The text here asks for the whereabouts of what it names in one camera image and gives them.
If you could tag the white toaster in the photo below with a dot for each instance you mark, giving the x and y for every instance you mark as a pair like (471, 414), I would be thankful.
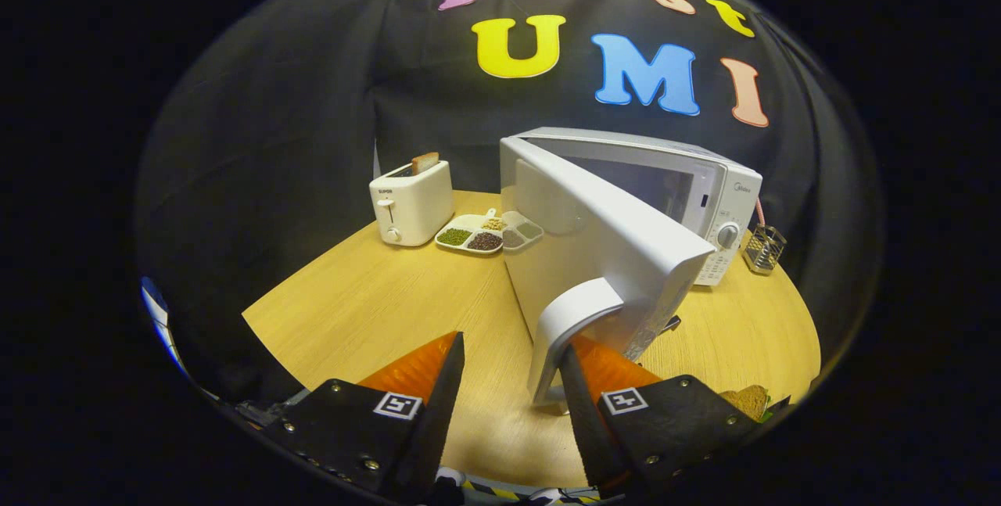
(410, 205)

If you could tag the white microwave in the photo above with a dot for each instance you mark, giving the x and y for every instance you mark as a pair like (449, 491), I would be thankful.
(618, 240)

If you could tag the white divided tray of beans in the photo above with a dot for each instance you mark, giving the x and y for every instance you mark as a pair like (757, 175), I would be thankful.
(469, 236)

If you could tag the brown toast slice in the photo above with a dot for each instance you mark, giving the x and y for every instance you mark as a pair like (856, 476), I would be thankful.
(425, 163)

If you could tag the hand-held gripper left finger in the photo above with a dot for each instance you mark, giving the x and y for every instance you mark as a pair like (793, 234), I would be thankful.
(438, 420)

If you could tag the brown bread lettuce sandwich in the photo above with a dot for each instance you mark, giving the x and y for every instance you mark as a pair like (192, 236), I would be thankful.
(748, 400)

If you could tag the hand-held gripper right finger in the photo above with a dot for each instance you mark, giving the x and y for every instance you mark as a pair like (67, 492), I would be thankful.
(586, 428)

